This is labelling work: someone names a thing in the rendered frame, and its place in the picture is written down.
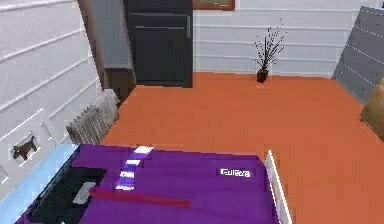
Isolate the tan armchair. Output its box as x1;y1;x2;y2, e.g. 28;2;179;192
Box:
359;77;384;142

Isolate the black laptop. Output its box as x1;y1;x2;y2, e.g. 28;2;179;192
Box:
29;166;108;224

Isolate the brown room door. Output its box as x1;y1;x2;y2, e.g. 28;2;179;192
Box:
77;0;138;101

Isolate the purple bed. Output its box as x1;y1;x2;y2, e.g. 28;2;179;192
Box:
13;143;294;224

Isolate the small white remote control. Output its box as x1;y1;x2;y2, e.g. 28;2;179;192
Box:
219;167;252;178

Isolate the black cupboard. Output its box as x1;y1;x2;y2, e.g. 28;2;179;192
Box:
123;0;194;89

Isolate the grey ribbed radiator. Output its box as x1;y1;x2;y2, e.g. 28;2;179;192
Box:
65;89;121;146

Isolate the brown framed picture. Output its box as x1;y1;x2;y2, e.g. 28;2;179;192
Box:
192;0;236;12

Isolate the grey chest of drawers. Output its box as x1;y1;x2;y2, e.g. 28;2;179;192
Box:
331;5;384;105

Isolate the dark twig house plant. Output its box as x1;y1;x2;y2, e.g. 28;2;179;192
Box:
252;17;288;84

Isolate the light blue pillow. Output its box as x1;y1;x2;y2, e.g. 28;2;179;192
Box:
0;143;81;224

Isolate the red flat book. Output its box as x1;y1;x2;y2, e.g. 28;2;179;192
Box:
88;188;192;210

